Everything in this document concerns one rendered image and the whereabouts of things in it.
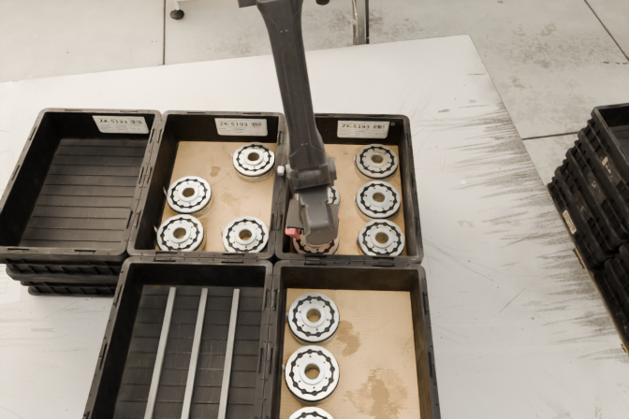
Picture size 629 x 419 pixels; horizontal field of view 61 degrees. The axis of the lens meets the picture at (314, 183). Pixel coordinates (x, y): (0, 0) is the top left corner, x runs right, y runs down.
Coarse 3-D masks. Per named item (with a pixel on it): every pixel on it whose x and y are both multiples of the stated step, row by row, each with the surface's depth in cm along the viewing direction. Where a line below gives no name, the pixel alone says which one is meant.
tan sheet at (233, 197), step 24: (192, 144) 136; (216, 144) 136; (240, 144) 136; (192, 168) 131; (216, 168) 131; (216, 192) 127; (240, 192) 127; (264, 192) 127; (168, 216) 123; (216, 216) 123; (240, 216) 123; (264, 216) 123; (216, 240) 119
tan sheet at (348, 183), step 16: (336, 144) 136; (336, 160) 132; (352, 160) 132; (352, 176) 130; (400, 176) 130; (352, 192) 127; (400, 192) 127; (352, 208) 124; (400, 208) 124; (352, 224) 122; (400, 224) 122; (352, 240) 119
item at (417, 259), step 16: (416, 192) 115; (416, 208) 112; (416, 224) 112; (416, 240) 108; (288, 256) 106; (320, 256) 106; (336, 256) 106; (352, 256) 106; (368, 256) 106; (384, 256) 106; (400, 256) 106; (416, 256) 106
